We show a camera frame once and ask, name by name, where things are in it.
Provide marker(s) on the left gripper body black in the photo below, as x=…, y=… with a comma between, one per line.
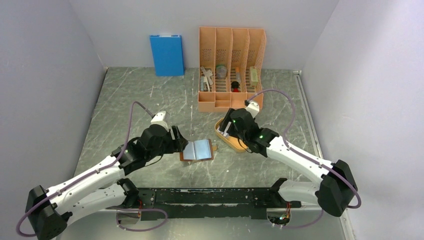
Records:
x=167, y=146

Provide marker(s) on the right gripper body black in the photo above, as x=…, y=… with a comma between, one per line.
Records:
x=233, y=131

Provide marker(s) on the brown leather card holder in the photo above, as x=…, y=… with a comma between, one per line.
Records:
x=197, y=151

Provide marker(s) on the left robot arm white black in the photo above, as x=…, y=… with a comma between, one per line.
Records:
x=51, y=210

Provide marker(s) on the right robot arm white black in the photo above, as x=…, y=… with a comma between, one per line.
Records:
x=332, y=185

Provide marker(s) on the credit cards stack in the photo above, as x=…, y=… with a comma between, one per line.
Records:
x=224, y=133

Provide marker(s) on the yellow oval tray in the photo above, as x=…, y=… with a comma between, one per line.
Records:
x=231, y=141

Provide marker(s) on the black red small object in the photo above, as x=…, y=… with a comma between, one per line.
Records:
x=235, y=87

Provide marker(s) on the green eraser block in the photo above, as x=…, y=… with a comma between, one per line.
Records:
x=253, y=77

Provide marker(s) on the grey metal clips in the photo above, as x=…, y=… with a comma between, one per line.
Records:
x=206, y=77

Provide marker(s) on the orange glue stick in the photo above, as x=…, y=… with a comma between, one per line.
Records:
x=237, y=75

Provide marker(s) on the grey round tin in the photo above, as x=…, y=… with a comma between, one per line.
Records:
x=221, y=72

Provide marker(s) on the orange desk organizer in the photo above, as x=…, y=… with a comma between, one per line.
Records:
x=232, y=47

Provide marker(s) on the blue box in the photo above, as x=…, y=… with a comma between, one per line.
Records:
x=167, y=53

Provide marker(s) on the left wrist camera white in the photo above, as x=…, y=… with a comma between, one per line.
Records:
x=160, y=118

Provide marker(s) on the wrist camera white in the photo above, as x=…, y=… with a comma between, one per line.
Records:
x=160, y=118
x=252, y=107

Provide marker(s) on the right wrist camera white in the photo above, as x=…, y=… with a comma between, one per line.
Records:
x=252, y=107

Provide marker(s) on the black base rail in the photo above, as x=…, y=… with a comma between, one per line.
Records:
x=191, y=203

